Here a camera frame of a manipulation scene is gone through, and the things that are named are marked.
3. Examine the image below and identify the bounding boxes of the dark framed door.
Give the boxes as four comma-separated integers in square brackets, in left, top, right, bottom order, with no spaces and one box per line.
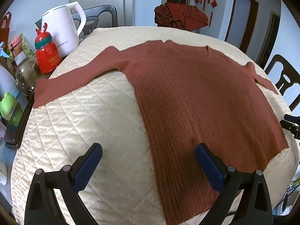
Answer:
[255,10,281,68]

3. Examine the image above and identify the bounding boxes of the brown framed door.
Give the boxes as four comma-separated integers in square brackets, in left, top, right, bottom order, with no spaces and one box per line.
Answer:
[224,0,259,52]

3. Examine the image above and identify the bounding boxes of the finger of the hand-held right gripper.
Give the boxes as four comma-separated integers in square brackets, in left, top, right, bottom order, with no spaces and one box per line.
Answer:
[280,114,300,141]

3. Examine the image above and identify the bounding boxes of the grey plastic chair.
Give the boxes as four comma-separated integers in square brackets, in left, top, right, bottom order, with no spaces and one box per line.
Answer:
[71,5,118,44]

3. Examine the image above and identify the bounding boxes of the green and pink box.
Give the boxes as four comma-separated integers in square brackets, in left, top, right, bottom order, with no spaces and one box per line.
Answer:
[7,33,35,64]

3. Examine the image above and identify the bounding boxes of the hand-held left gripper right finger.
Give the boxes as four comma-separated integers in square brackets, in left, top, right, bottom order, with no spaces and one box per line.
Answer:
[195,143,274,225]

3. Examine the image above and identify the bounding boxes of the white electric kettle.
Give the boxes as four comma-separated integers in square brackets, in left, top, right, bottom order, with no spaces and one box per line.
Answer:
[42,1,87,59]

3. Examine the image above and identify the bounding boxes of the red checkered cloth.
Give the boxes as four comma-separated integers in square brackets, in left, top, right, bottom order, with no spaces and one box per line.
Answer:
[154,2,209,31]

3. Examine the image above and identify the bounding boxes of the black plastic chair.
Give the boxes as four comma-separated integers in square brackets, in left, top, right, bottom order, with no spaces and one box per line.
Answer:
[264,54,300,110]

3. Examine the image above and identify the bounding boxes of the rust brown knitted sweater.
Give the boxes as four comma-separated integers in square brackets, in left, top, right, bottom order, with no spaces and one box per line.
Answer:
[33,40,289,225]

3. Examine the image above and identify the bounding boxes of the white container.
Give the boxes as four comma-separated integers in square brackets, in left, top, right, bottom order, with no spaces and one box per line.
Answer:
[0,66,17,96]

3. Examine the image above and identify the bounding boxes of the glass jar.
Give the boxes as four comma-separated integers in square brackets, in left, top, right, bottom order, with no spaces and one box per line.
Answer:
[15,56,43,92]

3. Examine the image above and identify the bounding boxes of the cream quilted blanket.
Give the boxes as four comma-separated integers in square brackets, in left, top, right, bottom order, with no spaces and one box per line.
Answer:
[10,26,300,225]

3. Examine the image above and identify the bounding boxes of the red reindeer bottle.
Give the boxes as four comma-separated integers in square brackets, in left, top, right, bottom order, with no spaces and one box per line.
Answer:
[34,22,62,74]

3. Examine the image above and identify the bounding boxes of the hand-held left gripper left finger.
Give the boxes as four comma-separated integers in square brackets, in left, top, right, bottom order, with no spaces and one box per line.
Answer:
[24,142,104,225]

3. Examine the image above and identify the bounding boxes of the black tray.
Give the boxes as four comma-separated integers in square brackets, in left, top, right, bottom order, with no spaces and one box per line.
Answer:
[5,91,35,149]

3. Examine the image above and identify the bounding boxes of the green bottle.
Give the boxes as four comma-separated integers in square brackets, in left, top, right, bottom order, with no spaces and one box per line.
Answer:
[0,91,24,127]

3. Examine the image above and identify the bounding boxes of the red bag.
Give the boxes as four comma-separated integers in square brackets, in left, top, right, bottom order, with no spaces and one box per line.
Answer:
[0,12,12,50]

